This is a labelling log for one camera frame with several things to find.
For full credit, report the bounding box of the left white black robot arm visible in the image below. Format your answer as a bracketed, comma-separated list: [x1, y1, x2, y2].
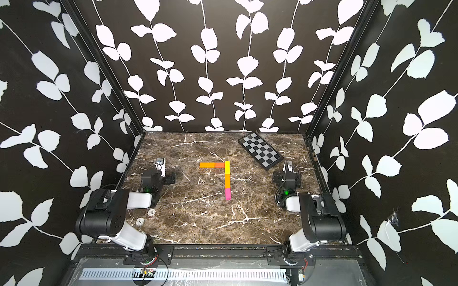
[76, 169, 176, 255]

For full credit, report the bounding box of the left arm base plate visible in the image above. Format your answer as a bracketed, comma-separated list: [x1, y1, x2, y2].
[123, 244, 174, 266]

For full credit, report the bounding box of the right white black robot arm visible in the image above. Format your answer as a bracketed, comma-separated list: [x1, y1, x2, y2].
[273, 168, 347, 253]

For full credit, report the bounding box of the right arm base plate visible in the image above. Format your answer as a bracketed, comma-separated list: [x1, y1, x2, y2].
[263, 245, 316, 268]

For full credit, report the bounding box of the pink block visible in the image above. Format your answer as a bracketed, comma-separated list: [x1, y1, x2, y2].
[225, 188, 231, 200]

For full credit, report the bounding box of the orange block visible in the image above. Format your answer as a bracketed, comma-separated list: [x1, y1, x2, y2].
[224, 174, 231, 189]
[199, 162, 215, 168]

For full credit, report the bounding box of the yellow block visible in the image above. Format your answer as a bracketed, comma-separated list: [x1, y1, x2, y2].
[224, 161, 230, 175]

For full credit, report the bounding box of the white perforated cable strip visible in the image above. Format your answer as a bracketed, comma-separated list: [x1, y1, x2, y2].
[78, 268, 288, 283]

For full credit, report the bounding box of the black white checkerboard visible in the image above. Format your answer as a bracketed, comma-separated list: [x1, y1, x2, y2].
[237, 132, 284, 170]

